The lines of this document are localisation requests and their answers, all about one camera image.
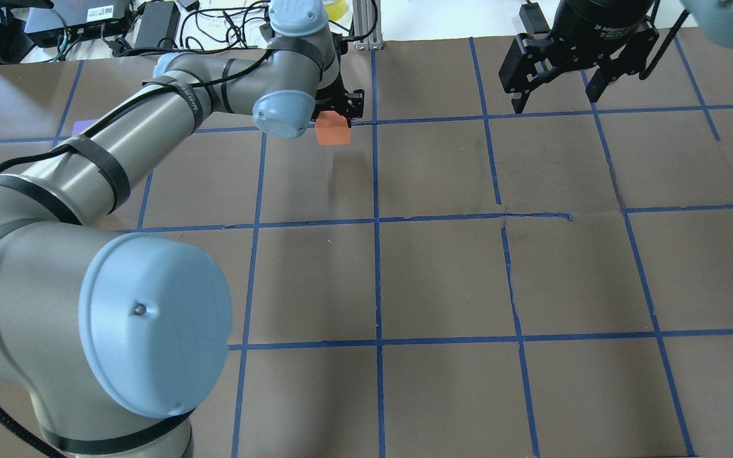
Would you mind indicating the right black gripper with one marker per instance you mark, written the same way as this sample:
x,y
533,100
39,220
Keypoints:
x,y
602,25

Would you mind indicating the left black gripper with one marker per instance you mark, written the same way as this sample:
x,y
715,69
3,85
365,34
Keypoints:
x,y
349,104

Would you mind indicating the orange foam block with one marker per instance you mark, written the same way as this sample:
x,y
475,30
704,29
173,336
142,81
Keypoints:
x,y
332,129

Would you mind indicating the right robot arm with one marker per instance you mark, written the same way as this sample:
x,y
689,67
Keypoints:
x,y
715,18

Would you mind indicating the yellow tape roll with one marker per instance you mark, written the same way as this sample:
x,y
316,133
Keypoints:
x,y
336,9

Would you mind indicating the large black power brick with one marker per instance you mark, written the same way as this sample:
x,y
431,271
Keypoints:
x,y
158,25

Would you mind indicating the purple foam block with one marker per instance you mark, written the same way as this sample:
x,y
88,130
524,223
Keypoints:
x,y
79,127

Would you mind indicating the aluminium frame post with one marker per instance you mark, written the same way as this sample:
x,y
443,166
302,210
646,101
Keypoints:
x,y
366,19

